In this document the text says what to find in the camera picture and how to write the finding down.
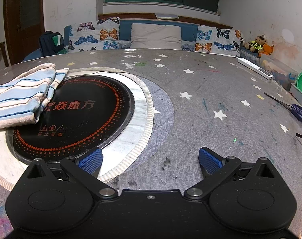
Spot right butterfly pillow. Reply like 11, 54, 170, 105
194, 25, 241, 57

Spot dark wooden door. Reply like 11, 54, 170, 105
3, 0, 44, 65

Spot left butterfly pillow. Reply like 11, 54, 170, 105
66, 17, 120, 53

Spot blue sofa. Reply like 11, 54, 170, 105
22, 18, 243, 62

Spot teddy bear toy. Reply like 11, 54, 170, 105
244, 35, 267, 53

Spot grey star tablecloth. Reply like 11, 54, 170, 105
0, 50, 302, 238

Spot black round induction cooktop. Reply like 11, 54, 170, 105
6, 75, 135, 164

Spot blue white striped shirt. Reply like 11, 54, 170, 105
0, 63, 69, 129

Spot white remote control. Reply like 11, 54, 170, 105
238, 58, 273, 80

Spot orange plush toy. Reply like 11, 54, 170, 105
258, 43, 274, 57

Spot butterfly pillow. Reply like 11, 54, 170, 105
66, 17, 120, 53
194, 25, 241, 57

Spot book on window ledge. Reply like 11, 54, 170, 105
155, 13, 180, 20

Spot dark backpack with green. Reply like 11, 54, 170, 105
39, 31, 67, 57

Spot clear plastic storage box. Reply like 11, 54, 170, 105
259, 54, 298, 91

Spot beige plain pillow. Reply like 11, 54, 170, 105
130, 23, 182, 50

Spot blue handled scissors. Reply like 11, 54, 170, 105
264, 92, 302, 123

